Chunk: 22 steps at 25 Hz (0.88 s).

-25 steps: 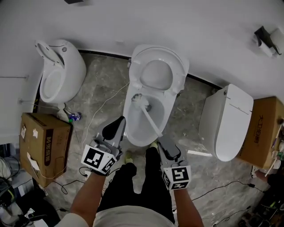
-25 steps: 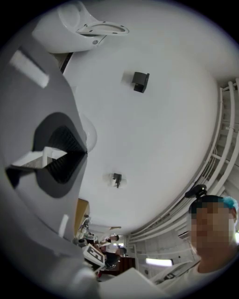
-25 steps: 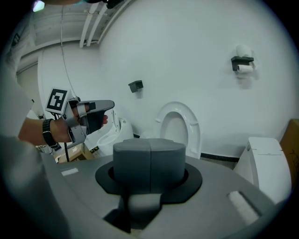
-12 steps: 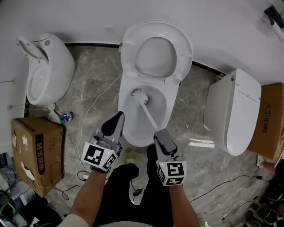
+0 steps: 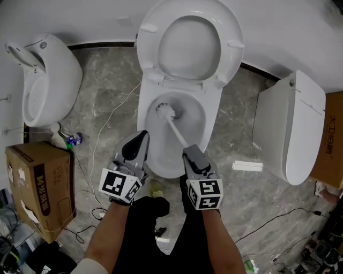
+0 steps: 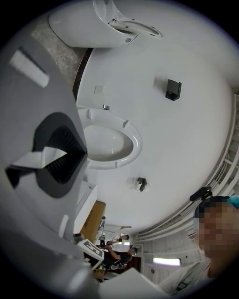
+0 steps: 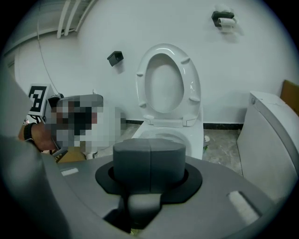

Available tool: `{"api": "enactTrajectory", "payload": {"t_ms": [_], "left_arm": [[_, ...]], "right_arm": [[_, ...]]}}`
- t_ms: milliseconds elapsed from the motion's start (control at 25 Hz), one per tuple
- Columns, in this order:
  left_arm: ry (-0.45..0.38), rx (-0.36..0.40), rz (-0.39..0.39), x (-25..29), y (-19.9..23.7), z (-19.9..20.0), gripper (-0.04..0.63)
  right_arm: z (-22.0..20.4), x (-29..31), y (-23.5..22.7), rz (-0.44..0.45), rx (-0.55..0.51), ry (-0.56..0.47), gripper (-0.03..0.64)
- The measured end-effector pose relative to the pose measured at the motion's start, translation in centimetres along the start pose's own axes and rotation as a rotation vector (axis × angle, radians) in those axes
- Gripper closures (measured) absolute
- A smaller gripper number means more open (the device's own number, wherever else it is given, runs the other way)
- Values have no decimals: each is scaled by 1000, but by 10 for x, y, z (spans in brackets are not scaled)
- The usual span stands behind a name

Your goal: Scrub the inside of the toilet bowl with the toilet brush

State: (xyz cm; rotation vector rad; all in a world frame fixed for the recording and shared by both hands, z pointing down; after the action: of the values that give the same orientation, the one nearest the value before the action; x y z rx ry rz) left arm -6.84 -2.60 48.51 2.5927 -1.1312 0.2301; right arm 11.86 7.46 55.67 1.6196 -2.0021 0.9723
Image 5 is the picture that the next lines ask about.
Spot egg-shaped white toilet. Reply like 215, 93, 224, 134
4, 33, 83, 128

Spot person's right forearm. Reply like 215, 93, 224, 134
201, 208, 247, 274

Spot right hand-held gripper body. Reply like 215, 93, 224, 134
187, 171, 224, 211

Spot black floor cable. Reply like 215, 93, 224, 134
63, 207, 108, 244
234, 207, 329, 245

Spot pile of dark equipment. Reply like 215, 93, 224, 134
293, 227, 343, 274

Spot person's black trousers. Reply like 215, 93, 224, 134
111, 173, 222, 274

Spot person's white shirt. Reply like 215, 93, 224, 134
71, 258, 109, 274

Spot white toilet brush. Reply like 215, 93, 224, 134
155, 102, 190, 149

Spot thin white cable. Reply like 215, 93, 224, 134
88, 81, 143, 210

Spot plain brown cardboard box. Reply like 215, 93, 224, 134
308, 91, 343, 189

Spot cardboard box with dark label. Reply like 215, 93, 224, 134
5, 141, 77, 244

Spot white cleaner bottle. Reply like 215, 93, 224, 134
50, 122, 72, 149

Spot white toilet with raised seat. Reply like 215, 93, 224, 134
136, 0, 245, 179

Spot black wrist strap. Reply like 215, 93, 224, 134
108, 196, 134, 206

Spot person's left forearm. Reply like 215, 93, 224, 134
84, 201, 133, 274

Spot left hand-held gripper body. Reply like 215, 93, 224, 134
99, 159, 148, 206

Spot white toilet with closed lid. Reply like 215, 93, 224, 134
252, 70, 326, 186

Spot person's left shoe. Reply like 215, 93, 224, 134
148, 179, 165, 198

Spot blue crumpled wrapper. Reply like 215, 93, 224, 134
65, 132, 84, 147

